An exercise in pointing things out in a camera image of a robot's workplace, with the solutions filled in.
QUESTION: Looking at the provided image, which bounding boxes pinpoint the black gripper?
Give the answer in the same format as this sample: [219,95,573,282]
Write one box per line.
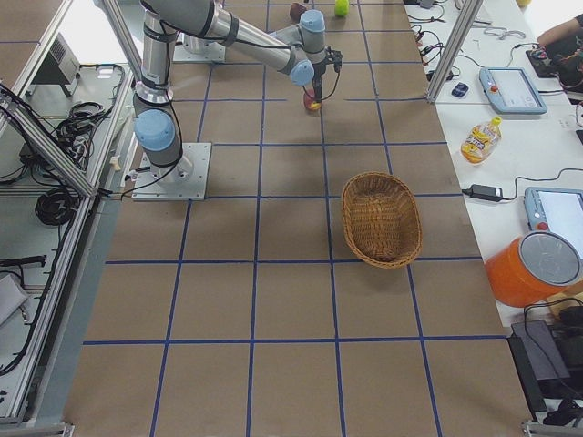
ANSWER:
[312,63,326,102]

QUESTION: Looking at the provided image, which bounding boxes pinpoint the red yellow apple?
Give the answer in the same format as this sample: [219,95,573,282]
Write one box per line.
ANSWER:
[302,89,322,113]

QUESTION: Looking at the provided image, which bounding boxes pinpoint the dark red apple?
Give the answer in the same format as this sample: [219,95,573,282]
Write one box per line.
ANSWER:
[289,2,307,23]

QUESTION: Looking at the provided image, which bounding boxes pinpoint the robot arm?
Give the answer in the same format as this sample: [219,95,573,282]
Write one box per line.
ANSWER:
[133,1,328,183]

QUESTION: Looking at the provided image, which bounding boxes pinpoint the wicker basket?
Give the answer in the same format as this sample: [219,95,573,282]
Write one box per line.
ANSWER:
[342,171,423,269]

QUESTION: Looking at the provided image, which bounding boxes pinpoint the green apple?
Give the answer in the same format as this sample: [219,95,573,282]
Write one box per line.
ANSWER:
[334,0,350,17]

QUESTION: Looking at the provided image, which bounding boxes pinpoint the dark blue pouch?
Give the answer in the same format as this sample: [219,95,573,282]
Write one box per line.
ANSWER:
[451,82,469,98]

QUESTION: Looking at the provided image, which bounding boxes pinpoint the orange juice bottle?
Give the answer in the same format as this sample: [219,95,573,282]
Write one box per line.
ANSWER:
[460,116,502,164]

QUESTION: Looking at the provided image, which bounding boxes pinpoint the teach pendant tablet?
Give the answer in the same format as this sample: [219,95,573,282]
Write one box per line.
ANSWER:
[478,67,547,115]
[524,187,582,238]

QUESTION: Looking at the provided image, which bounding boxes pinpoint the black power adapter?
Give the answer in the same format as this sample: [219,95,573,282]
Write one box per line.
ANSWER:
[462,184,507,203]

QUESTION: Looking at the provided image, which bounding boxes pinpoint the orange bucket with grey lid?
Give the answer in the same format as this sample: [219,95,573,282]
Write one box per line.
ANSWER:
[485,231,582,308]

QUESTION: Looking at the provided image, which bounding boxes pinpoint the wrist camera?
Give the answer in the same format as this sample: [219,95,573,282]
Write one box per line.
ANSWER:
[325,46,343,75]

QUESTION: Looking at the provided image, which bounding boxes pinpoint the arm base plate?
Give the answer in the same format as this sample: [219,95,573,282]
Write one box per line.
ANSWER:
[130,143,211,201]
[173,34,226,64]

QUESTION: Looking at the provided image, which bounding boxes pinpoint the aluminium frame post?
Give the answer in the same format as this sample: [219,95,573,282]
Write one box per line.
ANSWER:
[426,0,483,104]

